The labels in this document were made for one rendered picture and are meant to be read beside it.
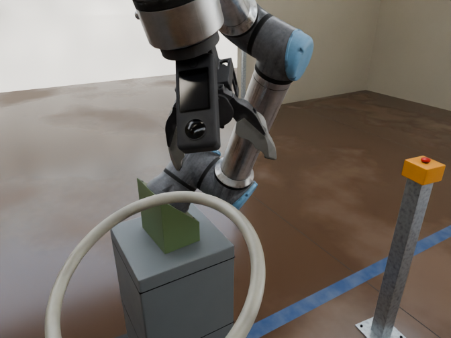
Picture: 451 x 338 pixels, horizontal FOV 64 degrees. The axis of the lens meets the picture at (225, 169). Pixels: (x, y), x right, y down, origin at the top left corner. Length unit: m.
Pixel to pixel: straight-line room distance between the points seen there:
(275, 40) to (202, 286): 0.97
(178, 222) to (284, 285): 1.33
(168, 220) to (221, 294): 0.42
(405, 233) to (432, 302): 0.89
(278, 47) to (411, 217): 1.20
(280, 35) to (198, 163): 0.61
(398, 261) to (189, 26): 1.80
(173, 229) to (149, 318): 0.35
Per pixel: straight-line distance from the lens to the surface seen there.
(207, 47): 0.42
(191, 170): 1.37
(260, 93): 1.03
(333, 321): 2.42
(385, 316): 2.29
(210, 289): 1.55
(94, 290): 2.65
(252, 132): 0.48
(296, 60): 0.95
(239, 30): 0.96
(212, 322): 1.69
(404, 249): 2.00
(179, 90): 0.43
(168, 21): 0.40
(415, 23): 7.59
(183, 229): 1.43
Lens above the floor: 1.74
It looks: 25 degrees down
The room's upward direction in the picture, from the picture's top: straight up
